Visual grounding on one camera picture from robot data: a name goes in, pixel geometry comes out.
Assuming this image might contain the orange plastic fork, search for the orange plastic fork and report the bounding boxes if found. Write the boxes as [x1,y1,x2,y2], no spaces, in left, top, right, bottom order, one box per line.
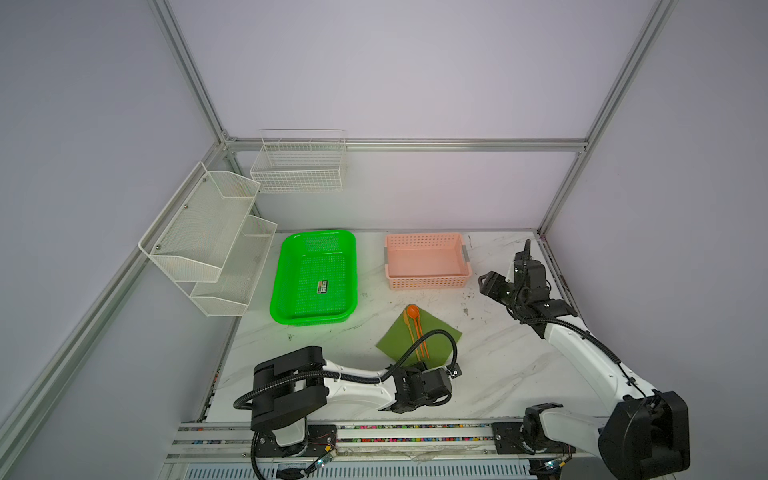
[414,321,430,360]

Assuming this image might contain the orange plastic spoon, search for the orange plastic spoon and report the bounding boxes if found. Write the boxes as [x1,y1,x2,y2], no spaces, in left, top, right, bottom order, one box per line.
[405,304,421,338]

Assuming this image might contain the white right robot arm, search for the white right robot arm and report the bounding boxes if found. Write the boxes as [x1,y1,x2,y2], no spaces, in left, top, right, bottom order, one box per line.
[478,253,691,479]

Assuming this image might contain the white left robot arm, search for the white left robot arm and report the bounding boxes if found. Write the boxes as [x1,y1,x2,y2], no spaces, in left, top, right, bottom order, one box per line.
[233,346,462,448]

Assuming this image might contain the pink perforated plastic basket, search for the pink perforated plastic basket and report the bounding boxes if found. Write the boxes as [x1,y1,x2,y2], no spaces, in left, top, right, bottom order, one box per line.
[385,232,472,290]

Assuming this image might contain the bright green plastic basket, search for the bright green plastic basket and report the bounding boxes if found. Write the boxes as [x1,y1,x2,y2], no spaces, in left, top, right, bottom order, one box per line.
[270,230,358,327]

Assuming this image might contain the white mesh two-tier shelf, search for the white mesh two-tier shelf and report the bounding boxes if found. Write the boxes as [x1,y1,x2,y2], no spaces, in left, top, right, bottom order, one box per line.
[138,164,277,317]

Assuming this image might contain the black corrugated right cable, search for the black corrugated right cable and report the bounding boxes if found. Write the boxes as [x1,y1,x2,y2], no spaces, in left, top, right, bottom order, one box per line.
[512,238,649,397]

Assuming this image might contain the white wire basket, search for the white wire basket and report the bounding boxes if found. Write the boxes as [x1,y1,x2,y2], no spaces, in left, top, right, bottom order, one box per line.
[250,129,347,194]

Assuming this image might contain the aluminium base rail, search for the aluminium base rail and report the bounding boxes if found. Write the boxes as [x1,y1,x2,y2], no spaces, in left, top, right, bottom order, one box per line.
[165,417,591,463]

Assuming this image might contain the aluminium frame post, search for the aluminium frame post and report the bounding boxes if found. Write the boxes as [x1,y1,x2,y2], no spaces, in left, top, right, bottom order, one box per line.
[537,0,678,236]

